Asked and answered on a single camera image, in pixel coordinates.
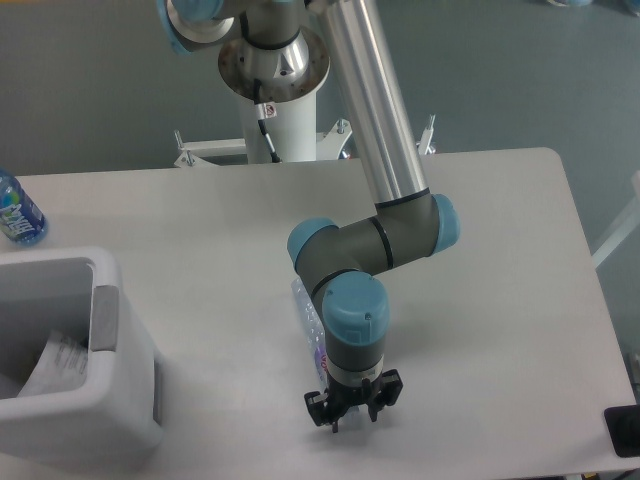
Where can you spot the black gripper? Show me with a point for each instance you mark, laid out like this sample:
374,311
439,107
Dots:
326,409

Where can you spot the clear crushed plastic bottle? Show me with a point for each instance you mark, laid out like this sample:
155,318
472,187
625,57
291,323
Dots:
313,331

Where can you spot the white paper carton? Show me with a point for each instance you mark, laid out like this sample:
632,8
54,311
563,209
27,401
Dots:
61,367

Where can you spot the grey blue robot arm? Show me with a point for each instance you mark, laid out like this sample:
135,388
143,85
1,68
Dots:
340,266

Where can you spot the white trash can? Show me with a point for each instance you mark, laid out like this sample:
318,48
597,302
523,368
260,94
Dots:
78,292

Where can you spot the black device at table edge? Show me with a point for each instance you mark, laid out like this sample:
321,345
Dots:
623,426

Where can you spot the blue labelled drink bottle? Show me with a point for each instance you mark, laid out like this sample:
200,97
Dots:
22,222

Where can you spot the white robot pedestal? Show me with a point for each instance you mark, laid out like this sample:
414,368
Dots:
276,93

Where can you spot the white frame at right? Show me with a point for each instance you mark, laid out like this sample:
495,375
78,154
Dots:
619,229

